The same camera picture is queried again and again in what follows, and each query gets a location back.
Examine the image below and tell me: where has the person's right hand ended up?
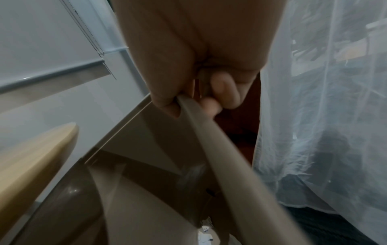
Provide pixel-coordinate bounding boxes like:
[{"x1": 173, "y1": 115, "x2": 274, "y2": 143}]
[{"x1": 111, "y1": 0, "x2": 288, "y2": 119}]

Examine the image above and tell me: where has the beige trash bin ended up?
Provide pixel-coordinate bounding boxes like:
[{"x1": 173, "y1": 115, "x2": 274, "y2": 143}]
[{"x1": 9, "y1": 93, "x2": 305, "y2": 245}]

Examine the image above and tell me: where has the pile of white paper scraps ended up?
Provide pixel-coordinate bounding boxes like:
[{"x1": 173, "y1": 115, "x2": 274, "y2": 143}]
[{"x1": 196, "y1": 224, "x2": 221, "y2": 245}]

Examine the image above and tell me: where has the white sheer curtain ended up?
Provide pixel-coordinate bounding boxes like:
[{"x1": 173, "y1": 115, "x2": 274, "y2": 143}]
[{"x1": 252, "y1": 0, "x2": 387, "y2": 215}]

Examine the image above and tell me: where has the white roller blind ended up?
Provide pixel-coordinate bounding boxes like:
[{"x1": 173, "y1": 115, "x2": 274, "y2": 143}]
[{"x1": 0, "y1": 0, "x2": 131, "y2": 94}]

